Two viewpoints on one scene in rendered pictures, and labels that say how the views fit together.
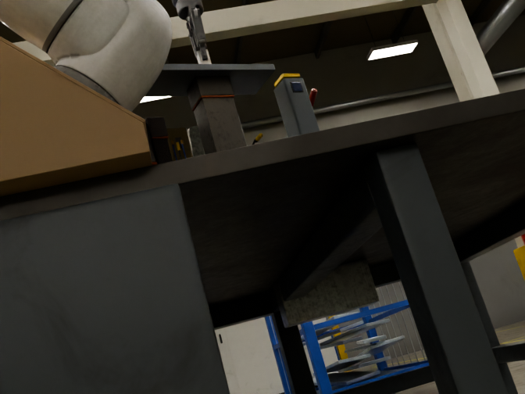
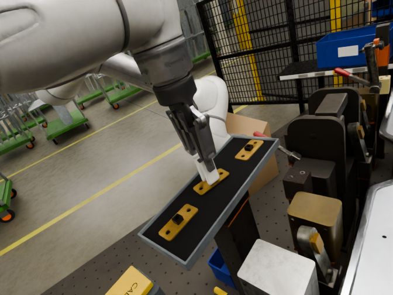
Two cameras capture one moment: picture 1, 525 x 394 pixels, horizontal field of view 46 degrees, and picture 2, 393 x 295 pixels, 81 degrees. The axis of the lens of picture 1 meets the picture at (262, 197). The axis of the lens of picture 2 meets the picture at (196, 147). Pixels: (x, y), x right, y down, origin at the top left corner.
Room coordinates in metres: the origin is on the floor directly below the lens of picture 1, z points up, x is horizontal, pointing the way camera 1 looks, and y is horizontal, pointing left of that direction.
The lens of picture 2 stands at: (1.94, -0.02, 1.48)
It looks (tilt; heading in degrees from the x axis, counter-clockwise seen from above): 28 degrees down; 170
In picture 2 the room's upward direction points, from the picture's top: 22 degrees counter-clockwise
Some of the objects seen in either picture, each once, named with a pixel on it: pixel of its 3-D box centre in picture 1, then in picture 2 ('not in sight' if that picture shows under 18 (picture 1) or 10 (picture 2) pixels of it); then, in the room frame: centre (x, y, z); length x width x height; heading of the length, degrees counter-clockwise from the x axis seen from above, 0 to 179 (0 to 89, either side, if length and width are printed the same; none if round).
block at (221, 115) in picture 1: (227, 156); (241, 247); (1.54, 0.06, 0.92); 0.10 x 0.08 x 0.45; 120
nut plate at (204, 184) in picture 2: not in sight; (210, 179); (1.53, 0.05, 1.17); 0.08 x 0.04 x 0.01; 104
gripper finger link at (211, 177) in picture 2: not in sight; (209, 169); (1.54, 0.06, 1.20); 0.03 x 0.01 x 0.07; 104
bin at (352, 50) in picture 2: not in sight; (354, 46); (1.02, 1.07, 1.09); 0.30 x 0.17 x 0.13; 21
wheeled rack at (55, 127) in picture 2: not in sight; (51, 100); (-4.99, -1.93, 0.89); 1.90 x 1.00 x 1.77; 12
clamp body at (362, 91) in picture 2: not in sight; (361, 131); (1.32, 0.74, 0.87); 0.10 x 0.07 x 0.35; 30
